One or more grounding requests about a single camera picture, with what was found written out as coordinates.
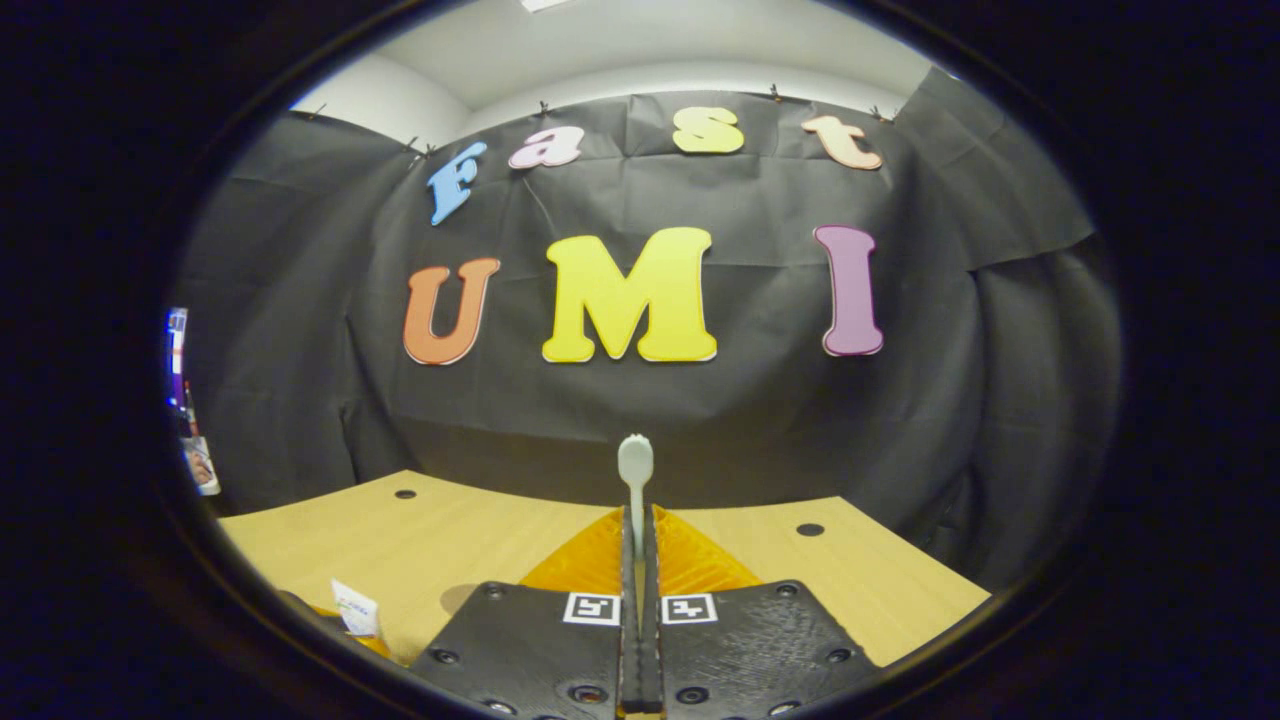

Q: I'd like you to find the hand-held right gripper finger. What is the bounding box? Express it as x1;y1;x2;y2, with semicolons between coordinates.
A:
408;507;642;720
641;505;883;720

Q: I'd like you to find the white toothpaste tube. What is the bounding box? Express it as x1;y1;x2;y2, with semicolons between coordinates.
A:
330;578;381;638

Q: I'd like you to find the pale green toothbrush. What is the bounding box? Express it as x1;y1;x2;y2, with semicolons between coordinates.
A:
617;433;656;626

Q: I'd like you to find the wooden desktop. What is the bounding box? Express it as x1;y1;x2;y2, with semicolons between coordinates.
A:
218;470;991;669

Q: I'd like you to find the black backdrop cloth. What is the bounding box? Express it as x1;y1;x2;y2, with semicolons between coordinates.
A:
170;68;1121;591

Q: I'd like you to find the blue lit screen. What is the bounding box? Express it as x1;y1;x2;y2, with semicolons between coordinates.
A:
165;307;191;436

